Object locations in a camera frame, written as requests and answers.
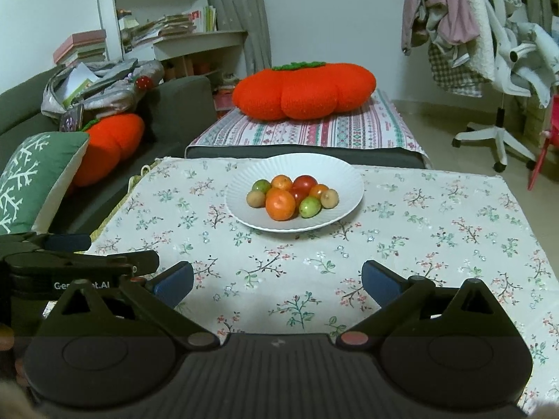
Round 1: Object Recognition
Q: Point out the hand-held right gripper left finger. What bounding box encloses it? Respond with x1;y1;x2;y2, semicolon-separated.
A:
37;261;220;352

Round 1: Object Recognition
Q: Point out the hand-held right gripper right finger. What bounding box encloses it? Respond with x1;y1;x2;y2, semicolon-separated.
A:
334;259;520;352

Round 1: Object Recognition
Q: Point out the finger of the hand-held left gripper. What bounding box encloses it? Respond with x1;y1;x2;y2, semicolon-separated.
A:
0;232;92;255
8;250;160;277

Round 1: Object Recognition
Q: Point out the large tangerine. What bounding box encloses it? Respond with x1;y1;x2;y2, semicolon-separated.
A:
266;188;298;222

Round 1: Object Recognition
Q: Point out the white ribbed plate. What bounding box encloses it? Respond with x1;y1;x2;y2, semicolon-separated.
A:
225;154;365;233

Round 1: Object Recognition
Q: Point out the floral tablecloth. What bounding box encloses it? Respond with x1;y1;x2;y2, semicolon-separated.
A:
41;156;559;417

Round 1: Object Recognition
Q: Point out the green pillow white branch print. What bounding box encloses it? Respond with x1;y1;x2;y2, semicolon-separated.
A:
0;131;90;235

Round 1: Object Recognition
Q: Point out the small orange persimmon cushion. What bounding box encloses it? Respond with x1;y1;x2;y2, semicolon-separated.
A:
70;113;146;188

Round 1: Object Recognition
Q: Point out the patterned pouch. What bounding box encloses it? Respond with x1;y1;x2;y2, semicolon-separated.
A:
58;105;85;134

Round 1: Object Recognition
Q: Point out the grey sofa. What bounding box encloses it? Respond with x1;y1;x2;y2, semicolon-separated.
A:
0;65;216;235

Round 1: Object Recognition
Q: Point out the patterned striped cushion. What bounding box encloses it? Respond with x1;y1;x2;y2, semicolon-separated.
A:
188;89;429;154

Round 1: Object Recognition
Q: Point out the silver bag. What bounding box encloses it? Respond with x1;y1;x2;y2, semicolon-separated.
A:
41;58;165;119

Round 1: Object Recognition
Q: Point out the stack of pink books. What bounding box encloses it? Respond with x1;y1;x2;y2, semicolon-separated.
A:
53;30;108;67

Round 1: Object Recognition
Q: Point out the large orange persimmon cushion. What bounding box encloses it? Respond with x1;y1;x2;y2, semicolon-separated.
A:
232;60;377;121

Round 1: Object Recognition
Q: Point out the red plastic chair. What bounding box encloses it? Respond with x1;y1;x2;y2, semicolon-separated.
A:
528;95;559;191

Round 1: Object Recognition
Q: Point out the white bookshelf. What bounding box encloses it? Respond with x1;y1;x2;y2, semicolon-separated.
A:
107;0;251;92

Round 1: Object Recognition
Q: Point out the checked cloth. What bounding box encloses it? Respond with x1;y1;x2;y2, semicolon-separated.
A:
427;43;485;97

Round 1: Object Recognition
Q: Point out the white office chair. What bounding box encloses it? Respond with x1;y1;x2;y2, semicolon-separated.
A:
451;0;559;174

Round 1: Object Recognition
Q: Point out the white fleece garment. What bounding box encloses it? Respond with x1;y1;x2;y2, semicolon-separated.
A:
458;0;513;83

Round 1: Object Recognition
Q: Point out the grey curtain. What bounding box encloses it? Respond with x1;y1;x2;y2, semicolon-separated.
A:
205;0;272;83

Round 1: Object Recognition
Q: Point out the pink garment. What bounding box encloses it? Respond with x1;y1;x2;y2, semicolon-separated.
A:
401;0;476;56

